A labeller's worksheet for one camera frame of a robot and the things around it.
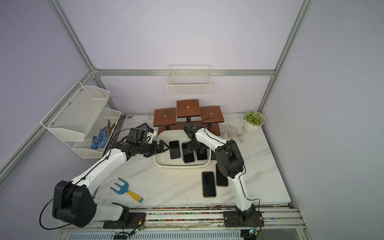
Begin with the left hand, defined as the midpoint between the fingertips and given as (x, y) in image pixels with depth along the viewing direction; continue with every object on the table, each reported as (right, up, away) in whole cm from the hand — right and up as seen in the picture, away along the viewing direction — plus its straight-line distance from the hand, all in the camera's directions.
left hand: (163, 151), depth 83 cm
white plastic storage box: (-3, -7, +13) cm, 15 cm away
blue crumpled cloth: (-40, +4, +5) cm, 40 cm away
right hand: (+21, -2, +15) cm, 26 cm away
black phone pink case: (+34, -18, +3) cm, 38 cm away
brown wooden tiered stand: (+13, +24, +10) cm, 29 cm away
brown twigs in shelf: (-37, +13, +11) cm, 41 cm away
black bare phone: (+13, -4, +12) cm, 19 cm away
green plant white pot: (+56, +18, +16) cm, 61 cm away
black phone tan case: (+26, -22, +1) cm, 34 cm away
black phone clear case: (+4, -1, +15) cm, 16 cm away
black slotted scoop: (-21, +14, +28) cm, 38 cm away
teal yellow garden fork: (-22, -22, +1) cm, 32 cm away
